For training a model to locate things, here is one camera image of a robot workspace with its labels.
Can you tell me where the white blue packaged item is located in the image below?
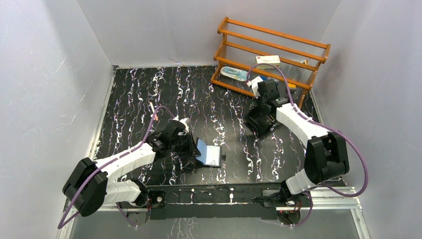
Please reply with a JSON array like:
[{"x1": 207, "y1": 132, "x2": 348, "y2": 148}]
[{"x1": 220, "y1": 66, "x2": 248, "y2": 82}]

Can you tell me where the black leather card holder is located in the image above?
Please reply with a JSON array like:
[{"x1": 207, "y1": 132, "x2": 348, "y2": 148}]
[{"x1": 195, "y1": 138, "x2": 225, "y2": 168}]

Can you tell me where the small pen on table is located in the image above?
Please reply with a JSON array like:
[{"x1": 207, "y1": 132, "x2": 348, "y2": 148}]
[{"x1": 149, "y1": 102, "x2": 159, "y2": 121}]

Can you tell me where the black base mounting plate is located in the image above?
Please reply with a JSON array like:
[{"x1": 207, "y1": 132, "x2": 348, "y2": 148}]
[{"x1": 117, "y1": 183, "x2": 312, "y2": 221}]

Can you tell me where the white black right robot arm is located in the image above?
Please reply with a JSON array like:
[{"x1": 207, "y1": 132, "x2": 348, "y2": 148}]
[{"x1": 250, "y1": 77, "x2": 349, "y2": 206}]

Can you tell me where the aluminium frame rail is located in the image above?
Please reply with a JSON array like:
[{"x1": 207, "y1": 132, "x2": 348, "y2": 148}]
[{"x1": 63, "y1": 187, "x2": 363, "y2": 214}]

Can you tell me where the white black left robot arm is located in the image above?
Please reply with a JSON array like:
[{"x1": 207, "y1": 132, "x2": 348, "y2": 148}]
[{"x1": 63, "y1": 118, "x2": 201, "y2": 217}]

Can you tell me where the white cardboard box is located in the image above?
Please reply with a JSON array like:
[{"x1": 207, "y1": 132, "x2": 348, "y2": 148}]
[{"x1": 255, "y1": 55, "x2": 281, "y2": 69}]

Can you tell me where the orange wooden shelf rack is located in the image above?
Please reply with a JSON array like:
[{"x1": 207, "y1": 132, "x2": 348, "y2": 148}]
[{"x1": 211, "y1": 16, "x2": 331, "y2": 107}]

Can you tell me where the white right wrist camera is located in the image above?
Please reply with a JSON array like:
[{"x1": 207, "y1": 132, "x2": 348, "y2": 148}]
[{"x1": 246, "y1": 76, "x2": 263, "y2": 98}]

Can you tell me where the black tray with cards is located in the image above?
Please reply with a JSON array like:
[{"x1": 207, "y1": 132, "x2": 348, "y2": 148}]
[{"x1": 244, "y1": 107, "x2": 276, "y2": 136}]

